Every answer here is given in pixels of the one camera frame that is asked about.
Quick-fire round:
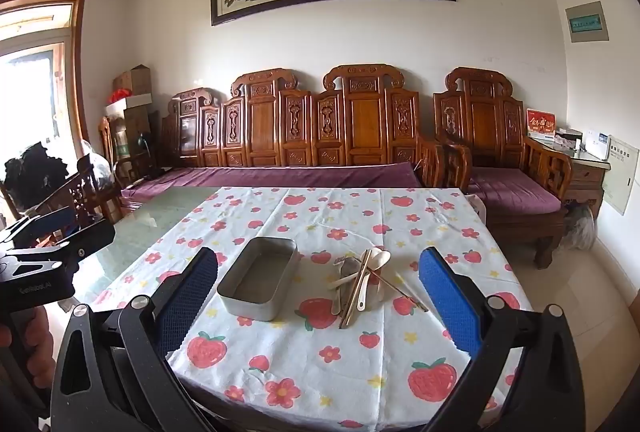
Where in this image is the purple sofa cushion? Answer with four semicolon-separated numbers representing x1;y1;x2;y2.
120;161;427;207

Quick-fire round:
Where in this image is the purple armchair cushion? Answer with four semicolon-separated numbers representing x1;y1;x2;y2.
467;166;564;216

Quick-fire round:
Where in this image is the long carved wooden sofa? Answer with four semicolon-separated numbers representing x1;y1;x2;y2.
159;64;473;194

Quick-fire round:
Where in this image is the carved wooden armchair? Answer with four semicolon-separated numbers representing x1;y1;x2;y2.
432;66;574;271

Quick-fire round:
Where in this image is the dark wooden chair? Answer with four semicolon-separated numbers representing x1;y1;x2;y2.
64;152;132;229

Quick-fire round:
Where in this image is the grey plastic bag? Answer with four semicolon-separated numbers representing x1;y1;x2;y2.
562;201;597;254

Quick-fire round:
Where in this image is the person's left hand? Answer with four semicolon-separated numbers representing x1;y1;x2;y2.
0;311;52;365

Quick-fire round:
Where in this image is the rectangular metal tin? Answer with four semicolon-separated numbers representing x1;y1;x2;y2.
216;236;299;323

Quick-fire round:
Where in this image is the white blue box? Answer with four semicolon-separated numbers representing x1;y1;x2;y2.
582;129;612;161

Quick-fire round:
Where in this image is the strawberry print tablecloth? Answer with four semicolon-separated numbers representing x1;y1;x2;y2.
90;185;534;432

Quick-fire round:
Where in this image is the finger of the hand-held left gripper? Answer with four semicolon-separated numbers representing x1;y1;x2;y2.
9;206;79;246
0;222;117;275

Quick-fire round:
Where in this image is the grey wall panel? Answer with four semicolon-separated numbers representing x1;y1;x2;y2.
565;0;611;44

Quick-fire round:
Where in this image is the white wall cabinet door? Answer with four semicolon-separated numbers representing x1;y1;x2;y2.
600;146;640;217

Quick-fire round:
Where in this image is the wooden door frame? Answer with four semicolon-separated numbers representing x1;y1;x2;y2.
0;0;90;165

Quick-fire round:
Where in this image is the brown wooden chopstick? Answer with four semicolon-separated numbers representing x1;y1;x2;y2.
339;249;372;330
371;268;430;313

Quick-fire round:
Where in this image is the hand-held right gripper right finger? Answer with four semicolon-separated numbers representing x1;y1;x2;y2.
418;246;587;432

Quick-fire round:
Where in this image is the white flat box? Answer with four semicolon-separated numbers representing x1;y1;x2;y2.
104;92;153;119

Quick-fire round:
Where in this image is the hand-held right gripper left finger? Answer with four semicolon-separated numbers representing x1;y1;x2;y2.
50;246;219;432

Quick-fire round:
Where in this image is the red desk calendar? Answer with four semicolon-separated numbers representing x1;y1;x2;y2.
526;108;557;139

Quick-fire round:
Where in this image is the cream chopstick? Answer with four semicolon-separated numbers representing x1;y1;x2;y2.
390;270;426;308
345;251;376;328

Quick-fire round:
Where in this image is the black fluffy bundle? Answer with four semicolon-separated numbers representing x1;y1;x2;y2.
2;141;69;209

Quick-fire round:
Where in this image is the brown cardboard box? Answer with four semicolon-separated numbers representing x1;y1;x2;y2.
111;64;154;99

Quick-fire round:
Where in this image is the wooden side table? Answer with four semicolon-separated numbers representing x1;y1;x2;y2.
529;134;612;219

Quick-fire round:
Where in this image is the tissue box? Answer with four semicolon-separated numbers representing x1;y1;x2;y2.
554;127;584;151

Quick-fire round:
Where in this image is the clear plastic bag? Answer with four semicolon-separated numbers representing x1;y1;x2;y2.
79;139;119;191

